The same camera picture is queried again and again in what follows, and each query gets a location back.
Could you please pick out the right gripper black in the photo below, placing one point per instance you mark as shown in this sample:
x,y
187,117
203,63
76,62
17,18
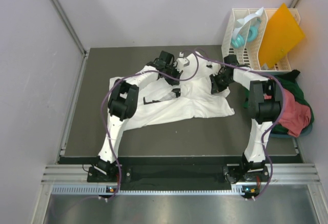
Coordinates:
x,y
215,88

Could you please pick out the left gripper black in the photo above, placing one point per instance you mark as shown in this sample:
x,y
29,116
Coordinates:
x,y
177,74

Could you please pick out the white printed t shirt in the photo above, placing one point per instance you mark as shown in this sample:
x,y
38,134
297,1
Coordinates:
x,y
161,103

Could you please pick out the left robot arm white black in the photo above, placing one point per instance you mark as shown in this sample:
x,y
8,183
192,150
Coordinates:
x,y
122,105

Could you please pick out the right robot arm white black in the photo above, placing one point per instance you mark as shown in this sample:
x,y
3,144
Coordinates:
x,y
265,102

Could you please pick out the white plastic file organizer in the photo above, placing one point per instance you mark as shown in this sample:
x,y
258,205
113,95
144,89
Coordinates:
x,y
248,55

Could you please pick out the teal white headphones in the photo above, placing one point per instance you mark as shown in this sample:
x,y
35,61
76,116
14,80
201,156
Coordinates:
x,y
246,29

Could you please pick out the green t shirt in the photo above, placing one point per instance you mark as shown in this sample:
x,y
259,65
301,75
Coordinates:
x,y
297,85

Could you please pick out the orange plastic folder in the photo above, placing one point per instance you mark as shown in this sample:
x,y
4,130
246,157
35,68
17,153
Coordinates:
x,y
282,34

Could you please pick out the pink t shirt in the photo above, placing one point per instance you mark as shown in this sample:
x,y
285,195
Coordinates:
x,y
294,111

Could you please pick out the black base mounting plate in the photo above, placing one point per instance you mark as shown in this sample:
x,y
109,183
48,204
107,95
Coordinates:
x,y
222,161

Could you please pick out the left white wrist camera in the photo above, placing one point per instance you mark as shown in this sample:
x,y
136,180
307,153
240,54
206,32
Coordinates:
x,y
181,62

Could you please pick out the grey slotted cable duct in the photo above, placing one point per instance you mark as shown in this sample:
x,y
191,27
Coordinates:
x,y
106,190

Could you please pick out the aluminium frame rail front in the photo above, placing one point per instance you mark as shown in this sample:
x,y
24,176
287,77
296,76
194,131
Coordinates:
x,y
284,174

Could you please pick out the aluminium corner post left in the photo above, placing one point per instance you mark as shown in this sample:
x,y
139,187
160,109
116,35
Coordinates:
x,y
67,24

